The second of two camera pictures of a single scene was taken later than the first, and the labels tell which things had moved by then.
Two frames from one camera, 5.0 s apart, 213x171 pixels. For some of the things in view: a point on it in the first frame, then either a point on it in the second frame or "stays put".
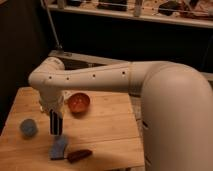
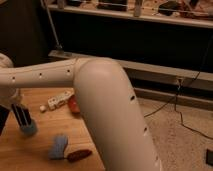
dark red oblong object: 78,155 stays put
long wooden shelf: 178,12 stays put
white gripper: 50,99 -> 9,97
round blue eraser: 28,127 stays put
